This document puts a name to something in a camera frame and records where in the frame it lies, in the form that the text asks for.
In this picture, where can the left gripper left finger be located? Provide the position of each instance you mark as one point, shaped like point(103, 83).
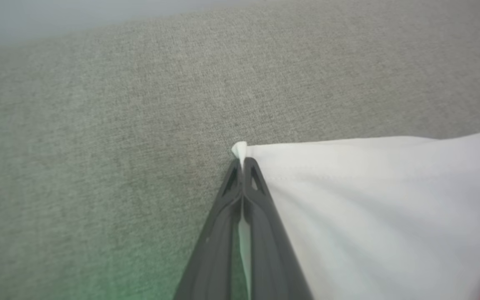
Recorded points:
point(213, 262)

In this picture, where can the red and white shirt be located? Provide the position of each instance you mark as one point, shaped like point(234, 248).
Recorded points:
point(369, 208)

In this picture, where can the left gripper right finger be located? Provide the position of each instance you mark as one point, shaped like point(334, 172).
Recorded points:
point(271, 262)

